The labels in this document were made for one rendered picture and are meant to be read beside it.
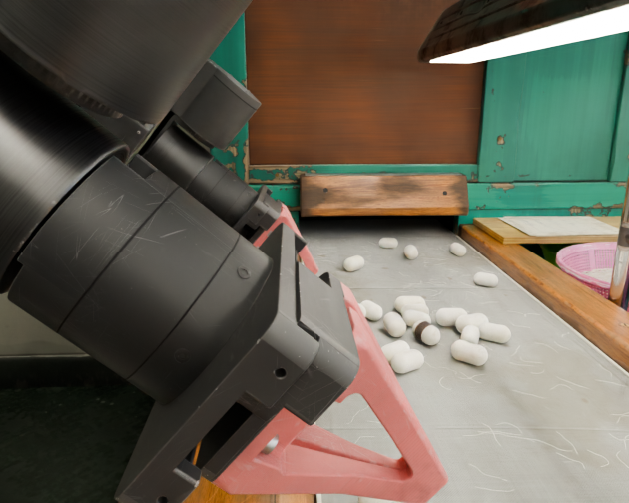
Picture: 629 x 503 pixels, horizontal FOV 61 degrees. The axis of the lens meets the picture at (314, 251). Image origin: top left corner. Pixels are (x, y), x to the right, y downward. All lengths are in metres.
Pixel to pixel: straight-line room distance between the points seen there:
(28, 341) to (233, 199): 1.69
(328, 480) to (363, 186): 0.79
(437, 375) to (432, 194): 0.50
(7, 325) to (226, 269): 2.01
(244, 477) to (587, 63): 1.02
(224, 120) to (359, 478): 0.38
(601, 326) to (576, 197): 0.53
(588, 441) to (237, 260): 0.37
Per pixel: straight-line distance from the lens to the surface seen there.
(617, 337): 0.61
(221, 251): 0.16
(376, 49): 1.01
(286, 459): 0.19
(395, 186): 0.96
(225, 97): 0.51
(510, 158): 1.06
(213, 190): 0.52
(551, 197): 1.11
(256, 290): 0.16
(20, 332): 2.15
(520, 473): 0.43
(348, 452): 0.21
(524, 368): 0.56
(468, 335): 0.58
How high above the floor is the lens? 0.99
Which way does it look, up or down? 16 degrees down
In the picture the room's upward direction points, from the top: straight up
